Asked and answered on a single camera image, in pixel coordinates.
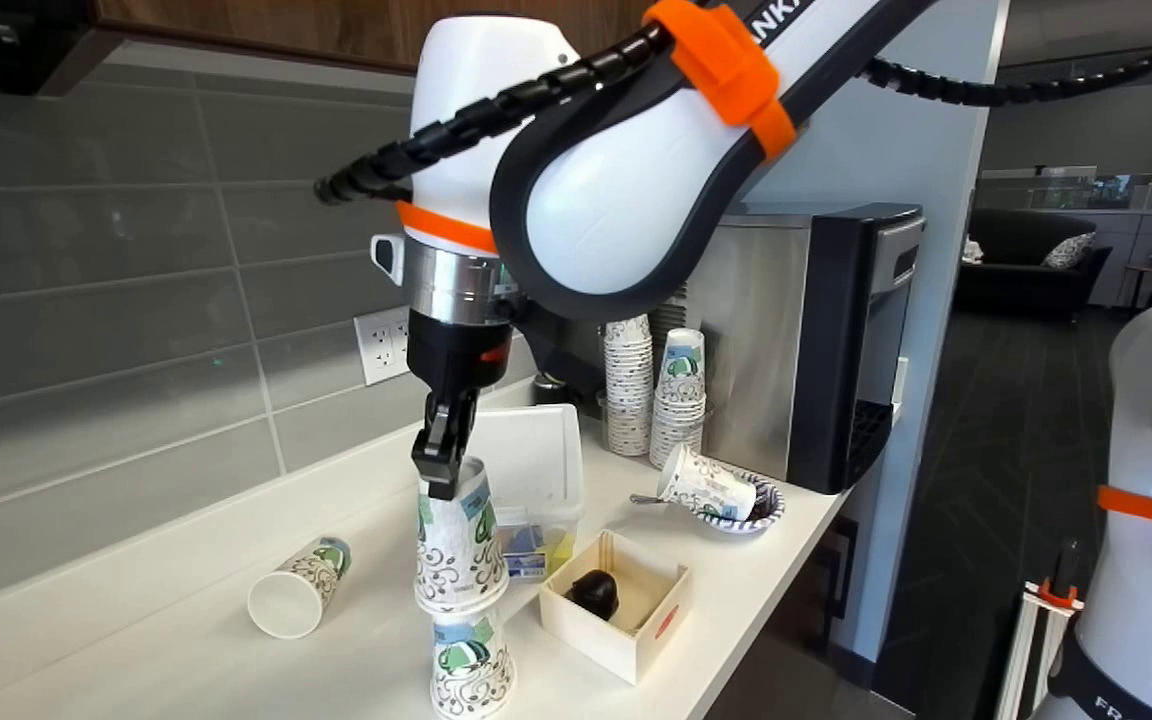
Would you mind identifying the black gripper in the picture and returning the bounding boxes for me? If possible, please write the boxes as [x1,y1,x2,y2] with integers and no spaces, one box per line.
[406,306,517,503]

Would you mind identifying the printed paper cup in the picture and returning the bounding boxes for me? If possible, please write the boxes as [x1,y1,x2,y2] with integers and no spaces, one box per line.
[414,456,511,616]
[656,443,764,526]
[243,531,356,644]

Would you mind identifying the short stack of paper cups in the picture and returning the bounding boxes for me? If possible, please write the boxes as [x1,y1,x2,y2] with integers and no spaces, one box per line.
[649,322,711,470]

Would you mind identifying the clear lidded plastic container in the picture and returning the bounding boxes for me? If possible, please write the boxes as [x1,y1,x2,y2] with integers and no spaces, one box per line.
[471,399,587,585]

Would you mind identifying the small black round object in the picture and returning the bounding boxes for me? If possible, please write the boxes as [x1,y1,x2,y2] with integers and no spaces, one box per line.
[566,569,629,621]

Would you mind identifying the light wooden open box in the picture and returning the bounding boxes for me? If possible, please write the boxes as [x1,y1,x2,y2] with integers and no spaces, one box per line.
[536,526,697,689]

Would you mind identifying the stainless black coffee machine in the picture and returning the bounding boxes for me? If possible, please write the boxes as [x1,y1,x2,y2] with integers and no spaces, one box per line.
[660,199,928,496]

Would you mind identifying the dark sofa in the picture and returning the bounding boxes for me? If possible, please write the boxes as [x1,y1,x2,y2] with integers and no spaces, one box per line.
[951,202,1114,321]

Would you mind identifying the white red poles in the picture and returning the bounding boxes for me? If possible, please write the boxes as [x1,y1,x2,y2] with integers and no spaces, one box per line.
[993,576,1089,720]

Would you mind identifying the white wall outlet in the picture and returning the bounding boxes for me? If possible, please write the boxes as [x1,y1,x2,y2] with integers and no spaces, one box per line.
[353,306,414,387]

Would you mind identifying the black cable conduit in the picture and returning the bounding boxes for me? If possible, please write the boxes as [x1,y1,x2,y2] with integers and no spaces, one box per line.
[313,21,1152,207]

